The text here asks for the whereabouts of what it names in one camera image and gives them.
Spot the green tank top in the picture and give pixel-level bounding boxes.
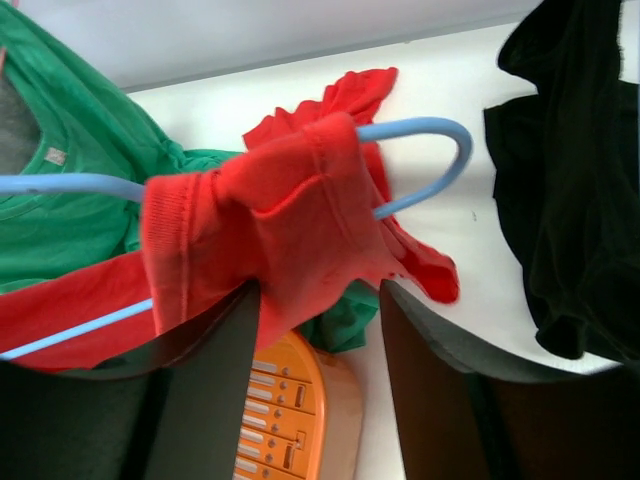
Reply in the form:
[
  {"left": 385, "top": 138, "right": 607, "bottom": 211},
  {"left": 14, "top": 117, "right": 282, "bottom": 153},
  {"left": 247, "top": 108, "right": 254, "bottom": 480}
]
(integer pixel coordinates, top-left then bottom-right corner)
[{"left": 0, "top": 0, "right": 380, "bottom": 355}]

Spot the grey tank top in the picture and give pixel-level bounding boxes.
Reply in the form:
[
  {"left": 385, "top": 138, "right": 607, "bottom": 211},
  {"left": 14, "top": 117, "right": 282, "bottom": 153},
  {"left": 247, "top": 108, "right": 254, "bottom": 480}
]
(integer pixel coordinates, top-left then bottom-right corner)
[{"left": 0, "top": 73, "right": 41, "bottom": 175}]

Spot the light blue hanger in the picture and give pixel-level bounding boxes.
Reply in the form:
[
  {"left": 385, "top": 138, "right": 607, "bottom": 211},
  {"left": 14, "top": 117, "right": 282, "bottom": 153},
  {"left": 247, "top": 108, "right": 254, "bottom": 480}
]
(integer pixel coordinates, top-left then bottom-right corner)
[{"left": 1, "top": 117, "right": 473, "bottom": 360}]

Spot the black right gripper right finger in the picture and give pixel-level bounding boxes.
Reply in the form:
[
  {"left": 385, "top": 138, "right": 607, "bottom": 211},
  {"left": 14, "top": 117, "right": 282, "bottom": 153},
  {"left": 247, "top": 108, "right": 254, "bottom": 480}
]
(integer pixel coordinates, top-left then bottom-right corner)
[{"left": 380, "top": 281, "right": 639, "bottom": 479}]

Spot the orange plastic basket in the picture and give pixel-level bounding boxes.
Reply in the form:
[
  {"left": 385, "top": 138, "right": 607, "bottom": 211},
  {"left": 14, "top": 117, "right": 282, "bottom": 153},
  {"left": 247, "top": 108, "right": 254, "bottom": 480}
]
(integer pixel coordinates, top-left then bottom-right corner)
[{"left": 233, "top": 331, "right": 363, "bottom": 480}]

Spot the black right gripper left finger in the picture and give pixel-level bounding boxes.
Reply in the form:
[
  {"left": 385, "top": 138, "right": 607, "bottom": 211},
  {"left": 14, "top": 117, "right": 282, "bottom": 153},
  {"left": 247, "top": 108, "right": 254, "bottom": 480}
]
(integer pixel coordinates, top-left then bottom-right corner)
[{"left": 1, "top": 282, "right": 260, "bottom": 479}]

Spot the black tank top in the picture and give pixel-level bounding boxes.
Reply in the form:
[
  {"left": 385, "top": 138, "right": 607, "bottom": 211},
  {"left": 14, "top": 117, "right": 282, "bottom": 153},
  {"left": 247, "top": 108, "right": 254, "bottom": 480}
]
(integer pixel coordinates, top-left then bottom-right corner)
[{"left": 484, "top": 1, "right": 639, "bottom": 362}]

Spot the red tank top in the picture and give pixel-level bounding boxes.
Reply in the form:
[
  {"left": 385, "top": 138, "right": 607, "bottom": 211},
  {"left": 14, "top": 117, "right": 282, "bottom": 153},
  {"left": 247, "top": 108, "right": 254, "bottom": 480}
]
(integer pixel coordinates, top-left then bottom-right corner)
[{"left": 1, "top": 68, "right": 459, "bottom": 371}]

